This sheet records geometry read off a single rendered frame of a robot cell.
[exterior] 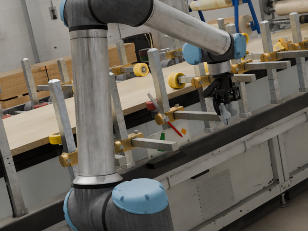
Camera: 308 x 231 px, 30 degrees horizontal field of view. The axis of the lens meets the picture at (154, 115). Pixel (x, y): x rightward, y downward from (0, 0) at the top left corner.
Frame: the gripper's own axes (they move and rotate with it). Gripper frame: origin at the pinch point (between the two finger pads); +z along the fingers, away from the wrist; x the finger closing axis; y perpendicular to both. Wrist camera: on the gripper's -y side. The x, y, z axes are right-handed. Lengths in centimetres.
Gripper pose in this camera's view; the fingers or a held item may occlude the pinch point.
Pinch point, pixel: (225, 121)
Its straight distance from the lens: 232.7
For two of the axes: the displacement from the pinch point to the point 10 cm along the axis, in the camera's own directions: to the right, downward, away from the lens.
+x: 7.5, -2.8, 6.0
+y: 6.3, 0.4, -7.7
